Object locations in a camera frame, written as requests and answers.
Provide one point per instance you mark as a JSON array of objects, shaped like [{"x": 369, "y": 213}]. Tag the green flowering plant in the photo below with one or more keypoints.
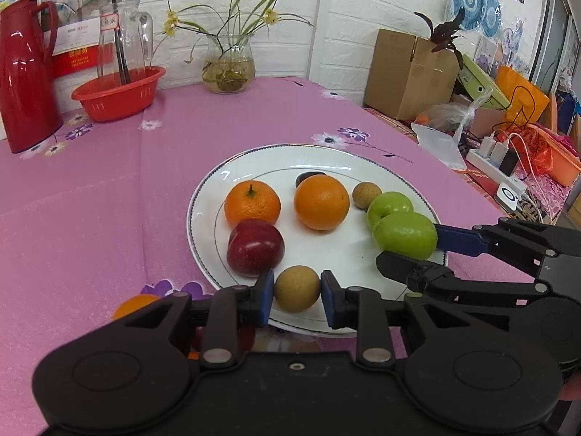
[{"x": 236, "y": 13}]

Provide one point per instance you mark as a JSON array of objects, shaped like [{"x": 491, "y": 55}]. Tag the white rimmed plate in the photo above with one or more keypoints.
[{"x": 317, "y": 245}]

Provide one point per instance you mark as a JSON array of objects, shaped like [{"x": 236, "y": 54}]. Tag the white power strip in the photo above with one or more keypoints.
[{"x": 481, "y": 161}]

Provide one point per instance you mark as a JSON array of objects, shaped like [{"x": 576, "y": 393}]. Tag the red thermos jug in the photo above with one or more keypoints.
[{"x": 27, "y": 81}]

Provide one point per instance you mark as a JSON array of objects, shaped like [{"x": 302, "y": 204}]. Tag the smooth orange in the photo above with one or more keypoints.
[
  {"x": 136, "y": 306},
  {"x": 321, "y": 202}
]

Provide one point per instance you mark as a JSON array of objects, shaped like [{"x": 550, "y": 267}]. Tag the orange bag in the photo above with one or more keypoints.
[{"x": 531, "y": 95}]

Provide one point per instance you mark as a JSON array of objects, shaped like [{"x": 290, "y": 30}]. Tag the white charger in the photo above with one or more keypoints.
[
  {"x": 488, "y": 145},
  {"x": 501, "y": 150}
]

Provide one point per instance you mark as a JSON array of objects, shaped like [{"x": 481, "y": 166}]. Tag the black charger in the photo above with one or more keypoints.
[{"x": 508, "y": 161}]

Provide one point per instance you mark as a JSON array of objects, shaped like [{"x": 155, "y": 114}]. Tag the white device with round logo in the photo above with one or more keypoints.
[{"x": 510, "y": 195}]

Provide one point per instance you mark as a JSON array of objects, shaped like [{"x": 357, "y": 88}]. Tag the purple framed picture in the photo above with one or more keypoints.
[{"x": 488, "y": 52}]

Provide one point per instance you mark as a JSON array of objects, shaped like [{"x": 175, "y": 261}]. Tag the white wall conduit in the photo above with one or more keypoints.
[{"x": 320, "y": 18}]

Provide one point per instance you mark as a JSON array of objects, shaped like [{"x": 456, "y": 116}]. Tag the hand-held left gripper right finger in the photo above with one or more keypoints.
[{"x": 329, "y": 299}]

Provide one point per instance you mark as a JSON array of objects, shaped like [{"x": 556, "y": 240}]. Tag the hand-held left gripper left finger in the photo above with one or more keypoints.
[{"x": 268, "y": 297}]

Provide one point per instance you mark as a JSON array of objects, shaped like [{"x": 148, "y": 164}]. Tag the clear plastic bag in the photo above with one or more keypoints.
[{"x": 447, "y": 116}]

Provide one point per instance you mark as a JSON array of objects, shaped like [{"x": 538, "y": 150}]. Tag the glass vase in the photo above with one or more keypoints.
[{"x": 229, "y": 70}]

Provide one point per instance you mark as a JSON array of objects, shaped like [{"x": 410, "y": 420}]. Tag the red plastic basket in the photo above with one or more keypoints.
[{"x": 118, "y": 100}]

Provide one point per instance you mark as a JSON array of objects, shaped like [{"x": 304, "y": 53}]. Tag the green box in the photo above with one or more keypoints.
[{"x": 481, "y": 81}]

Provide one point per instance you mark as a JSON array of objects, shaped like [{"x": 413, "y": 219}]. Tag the glass pitcher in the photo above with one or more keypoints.
[{"x": 136, "y": 41}]

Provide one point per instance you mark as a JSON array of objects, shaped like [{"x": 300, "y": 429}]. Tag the red apple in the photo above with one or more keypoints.
[
  {"x": 254, "y": 247},
  {"x": 247, "y": 338}
]

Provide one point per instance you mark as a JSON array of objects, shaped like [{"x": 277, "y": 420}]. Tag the medium blue wall fan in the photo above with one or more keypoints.
[{"x": 490, "y": 16}]

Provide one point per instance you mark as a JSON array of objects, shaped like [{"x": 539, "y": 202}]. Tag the pink cardboard box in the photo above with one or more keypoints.
[{"x": 485, "y": 118}]

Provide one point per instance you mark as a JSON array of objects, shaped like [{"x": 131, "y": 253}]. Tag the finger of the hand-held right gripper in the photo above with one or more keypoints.
[
  {"x": 392, "y": 265},
  {"x": 454, "y": 236}
]

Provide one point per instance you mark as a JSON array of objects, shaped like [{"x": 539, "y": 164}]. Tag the brown round fruit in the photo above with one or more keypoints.
[
  {"x": 297, "y": 288},
  {"x": 366, "y": 195}
]

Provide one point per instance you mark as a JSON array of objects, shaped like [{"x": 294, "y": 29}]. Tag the green apple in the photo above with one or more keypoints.
[
  {"x": 404, "y": 236},
  {"x": 388, "y": 204}
]

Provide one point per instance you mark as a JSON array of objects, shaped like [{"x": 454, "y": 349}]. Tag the pink floral tablecloth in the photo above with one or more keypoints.
[{"x": 90, "y": 236}]

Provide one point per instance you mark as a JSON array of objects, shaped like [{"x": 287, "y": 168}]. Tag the black stick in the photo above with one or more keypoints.
[{"x": 121, "y": 54}]

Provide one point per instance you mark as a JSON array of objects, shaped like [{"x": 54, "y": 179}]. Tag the dark purple plant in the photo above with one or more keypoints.
[{"x": 447, "y": 34}]

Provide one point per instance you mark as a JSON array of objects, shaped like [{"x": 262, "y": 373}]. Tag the dark purple plum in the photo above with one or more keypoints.
[{"x": 308, "y": 176}]

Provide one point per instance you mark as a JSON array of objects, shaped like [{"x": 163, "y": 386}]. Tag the white plastic container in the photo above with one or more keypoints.
[{"x": 438, "y": 145}]

